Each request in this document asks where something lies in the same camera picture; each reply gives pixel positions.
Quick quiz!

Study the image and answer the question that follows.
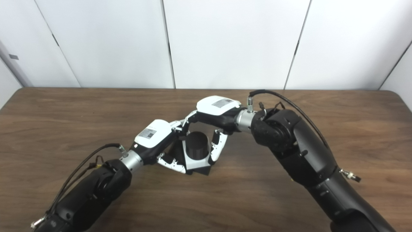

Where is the black peg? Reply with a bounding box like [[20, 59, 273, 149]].
[[167, 131, 213, 176]]

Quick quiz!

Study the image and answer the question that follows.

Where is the white and black right hand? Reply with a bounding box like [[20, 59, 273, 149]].
[[185, 96, 245, 165]]

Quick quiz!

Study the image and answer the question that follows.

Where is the white and black left hand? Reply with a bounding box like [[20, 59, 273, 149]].
[[130, 119, 190, 174]]

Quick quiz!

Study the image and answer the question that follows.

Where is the white square piece with hole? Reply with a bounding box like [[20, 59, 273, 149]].
[[181, 138, 213, 171]]

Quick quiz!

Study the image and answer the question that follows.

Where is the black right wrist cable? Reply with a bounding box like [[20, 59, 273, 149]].
[[248, 90, 331, 150]]

